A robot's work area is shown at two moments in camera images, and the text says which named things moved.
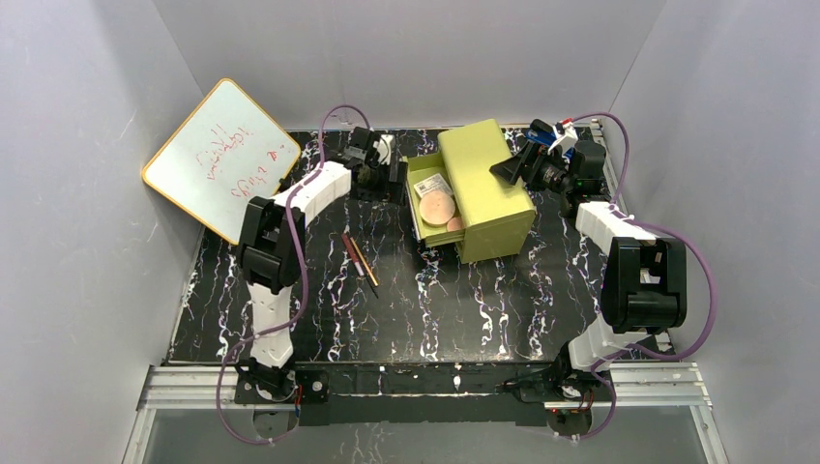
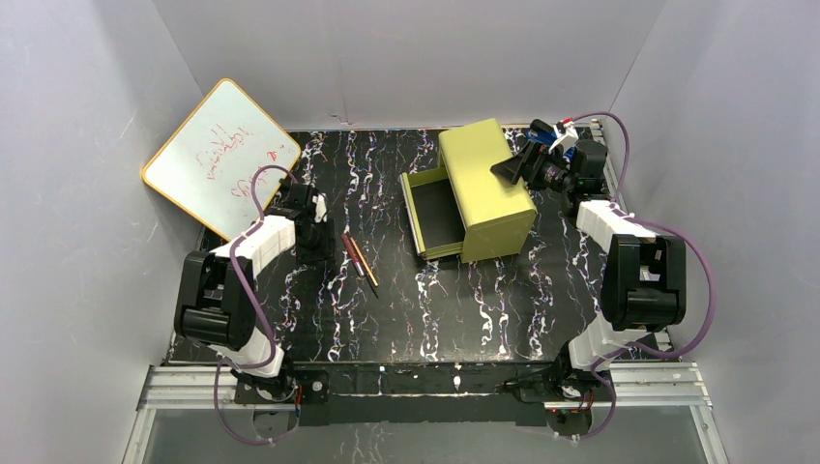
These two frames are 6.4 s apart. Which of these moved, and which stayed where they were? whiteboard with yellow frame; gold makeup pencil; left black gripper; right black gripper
Moved: left black gripper
Stayed: gold makeup pencil; whiteboard with yellow frame; right black gripper
